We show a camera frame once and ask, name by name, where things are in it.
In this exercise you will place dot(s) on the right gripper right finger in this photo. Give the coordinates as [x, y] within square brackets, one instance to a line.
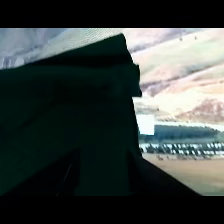
[150, 181]

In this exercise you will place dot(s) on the dark green garment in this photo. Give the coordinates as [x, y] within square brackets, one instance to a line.
[66, 106]

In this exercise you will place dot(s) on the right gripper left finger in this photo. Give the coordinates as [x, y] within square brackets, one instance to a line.
[60, 180]

